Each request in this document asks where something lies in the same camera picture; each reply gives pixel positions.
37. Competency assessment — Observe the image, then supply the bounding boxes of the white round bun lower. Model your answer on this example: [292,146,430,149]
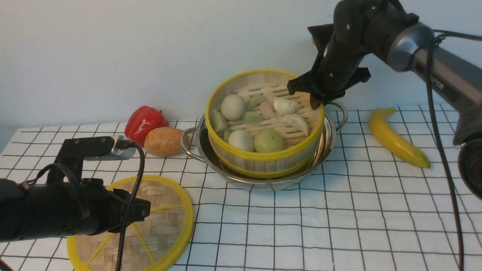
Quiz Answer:
[227,130,255,152]

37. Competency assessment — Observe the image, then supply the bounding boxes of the stainless steel pot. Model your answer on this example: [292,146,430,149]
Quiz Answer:
[180,102,348,192]

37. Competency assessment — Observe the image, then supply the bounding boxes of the white round bun upper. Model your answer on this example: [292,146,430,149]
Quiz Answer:
[221,94,246,121]

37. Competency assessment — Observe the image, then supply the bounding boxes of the yellow rimmed woven steamer lid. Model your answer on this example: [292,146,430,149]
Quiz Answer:
[67,175,194,271]

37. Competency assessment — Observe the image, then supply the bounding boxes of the green round bun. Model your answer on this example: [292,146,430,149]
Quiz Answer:
[254,129,285,153]

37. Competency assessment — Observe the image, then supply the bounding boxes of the yellow banana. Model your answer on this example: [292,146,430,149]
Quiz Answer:
[369,108,432,168]

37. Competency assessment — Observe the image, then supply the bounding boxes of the pink dumpling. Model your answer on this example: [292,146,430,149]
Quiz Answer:
[259,101,277,120]

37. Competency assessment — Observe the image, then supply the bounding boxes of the green dumpling left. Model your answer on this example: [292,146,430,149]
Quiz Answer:
[209,108,227,133]

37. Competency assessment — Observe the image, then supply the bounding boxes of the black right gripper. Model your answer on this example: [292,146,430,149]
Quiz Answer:
[287,0,371,110]

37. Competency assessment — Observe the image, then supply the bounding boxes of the brown potato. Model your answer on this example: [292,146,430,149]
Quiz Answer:
[144,127,190,157]

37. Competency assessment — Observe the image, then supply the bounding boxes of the green dumpling centre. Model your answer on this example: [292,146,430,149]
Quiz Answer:
[243,111,264,126]

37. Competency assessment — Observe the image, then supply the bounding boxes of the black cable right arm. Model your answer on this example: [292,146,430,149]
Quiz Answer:
[426,29,482,271]

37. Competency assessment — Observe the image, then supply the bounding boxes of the white dumpling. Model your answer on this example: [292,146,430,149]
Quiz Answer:
[281,114,309,137]
[273,97,302,115]

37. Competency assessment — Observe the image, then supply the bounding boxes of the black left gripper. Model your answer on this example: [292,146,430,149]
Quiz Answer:
[81,178,151,236]

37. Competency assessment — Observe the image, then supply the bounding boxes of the green dumpling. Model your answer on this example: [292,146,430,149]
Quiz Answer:
[209,108,227,133]
[243,111,264,126]
[246,94,266,111]

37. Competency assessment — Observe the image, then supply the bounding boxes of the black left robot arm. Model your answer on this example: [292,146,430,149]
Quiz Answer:
[0,178,151,259]

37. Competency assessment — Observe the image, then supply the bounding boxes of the red bell pepper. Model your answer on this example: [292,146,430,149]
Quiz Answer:
[124,106,170,147]

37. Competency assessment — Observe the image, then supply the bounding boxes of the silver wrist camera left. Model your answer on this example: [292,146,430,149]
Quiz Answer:
[47,135,137,183]

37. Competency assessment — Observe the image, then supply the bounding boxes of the green dumpling top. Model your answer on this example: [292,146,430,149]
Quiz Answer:
[246,94,266,111]

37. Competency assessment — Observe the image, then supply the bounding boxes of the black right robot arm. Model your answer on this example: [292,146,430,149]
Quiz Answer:
[287,0,482,198]

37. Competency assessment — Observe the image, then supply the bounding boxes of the white grid tablecloth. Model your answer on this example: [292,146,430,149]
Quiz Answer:
[0,105,481,271]

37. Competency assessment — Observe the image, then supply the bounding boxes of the white round bun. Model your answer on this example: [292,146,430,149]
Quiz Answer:
[221,94,246,121]
[227,130,255,152]

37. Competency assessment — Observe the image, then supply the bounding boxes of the white dumpling upper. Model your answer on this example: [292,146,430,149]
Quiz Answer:
[273,97,302,115]

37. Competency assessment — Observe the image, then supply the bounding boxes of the yellow rimmed bamboo steamer basket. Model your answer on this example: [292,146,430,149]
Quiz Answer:
[204,69,324,179]

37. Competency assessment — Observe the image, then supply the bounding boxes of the white dumpling lower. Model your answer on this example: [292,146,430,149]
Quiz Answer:
[281,114,309,137]

